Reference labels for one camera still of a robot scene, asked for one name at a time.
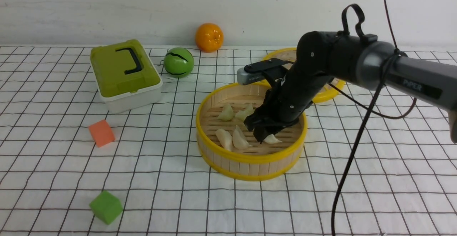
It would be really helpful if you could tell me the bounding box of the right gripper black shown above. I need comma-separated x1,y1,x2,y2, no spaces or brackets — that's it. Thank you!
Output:
243,65,334,143

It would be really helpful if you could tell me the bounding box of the white dumpling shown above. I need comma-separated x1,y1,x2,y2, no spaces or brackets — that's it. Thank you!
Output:
232,125,252,150
263,135,282,145
216,129,233,151

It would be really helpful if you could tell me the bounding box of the green dumpling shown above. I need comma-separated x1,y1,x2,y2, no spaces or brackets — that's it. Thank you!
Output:
217,103,235,121
234,103,254,122

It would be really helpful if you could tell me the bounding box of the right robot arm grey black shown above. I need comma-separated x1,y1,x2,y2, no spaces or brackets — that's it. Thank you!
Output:
238,31,457,142

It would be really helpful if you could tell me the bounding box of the bamboo steamer tray yellow rim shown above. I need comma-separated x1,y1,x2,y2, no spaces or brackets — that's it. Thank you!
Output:
196,82,307,181

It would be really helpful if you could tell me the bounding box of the bamboo steamer lid yellow rim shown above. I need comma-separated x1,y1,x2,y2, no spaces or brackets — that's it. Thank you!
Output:
262,47,346,103

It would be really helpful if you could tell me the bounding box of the green toy watermelon ball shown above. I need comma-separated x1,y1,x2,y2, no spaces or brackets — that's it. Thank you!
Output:
164,47,195,78

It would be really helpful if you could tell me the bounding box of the orange toy fruit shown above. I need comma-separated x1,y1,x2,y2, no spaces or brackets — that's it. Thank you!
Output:
195,23,224,53

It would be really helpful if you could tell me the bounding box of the green lid white box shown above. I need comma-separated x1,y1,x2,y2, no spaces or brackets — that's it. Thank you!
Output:
90,39,163,114

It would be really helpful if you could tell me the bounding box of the orange foam cube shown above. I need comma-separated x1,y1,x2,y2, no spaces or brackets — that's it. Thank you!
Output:
88,120,115,148

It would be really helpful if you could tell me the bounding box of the green foam cube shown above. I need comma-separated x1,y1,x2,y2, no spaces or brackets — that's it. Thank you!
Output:
89,190,124,225

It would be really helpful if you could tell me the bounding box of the white grid tablecloth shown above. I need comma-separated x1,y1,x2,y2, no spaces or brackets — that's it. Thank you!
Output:
0,45,457,236

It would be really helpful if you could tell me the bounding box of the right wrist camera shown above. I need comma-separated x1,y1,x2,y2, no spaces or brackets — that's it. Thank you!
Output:
237,58,293,86

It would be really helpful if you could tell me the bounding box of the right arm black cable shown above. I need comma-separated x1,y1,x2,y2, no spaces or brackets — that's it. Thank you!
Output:
330,0,417,236

